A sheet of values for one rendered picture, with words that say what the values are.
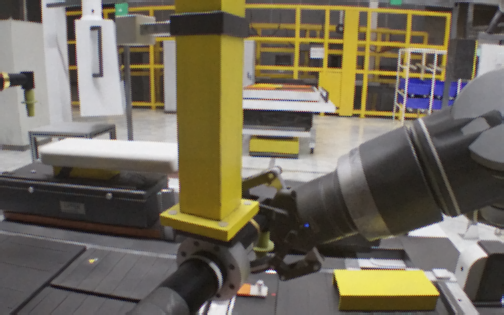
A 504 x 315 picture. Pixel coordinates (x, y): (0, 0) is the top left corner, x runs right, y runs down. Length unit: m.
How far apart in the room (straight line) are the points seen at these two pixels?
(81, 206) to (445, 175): 0.74
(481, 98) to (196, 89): 0.26
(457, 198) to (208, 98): 0.25
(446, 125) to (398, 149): 0.05
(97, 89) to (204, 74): 2.84
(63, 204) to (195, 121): 0.60
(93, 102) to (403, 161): 2.96
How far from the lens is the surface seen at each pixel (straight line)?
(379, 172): 0.34
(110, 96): 3.14
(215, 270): 0.38
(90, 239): 0.84
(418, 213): 0.35
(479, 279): 0.89
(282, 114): 5.00
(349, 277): 0.61
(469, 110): 0.35
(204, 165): 0.34
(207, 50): 0.32
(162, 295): 0.34
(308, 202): 0.38
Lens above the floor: 1.37
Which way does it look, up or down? 15 degrees down
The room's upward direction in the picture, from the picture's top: 1 degrees clockwise
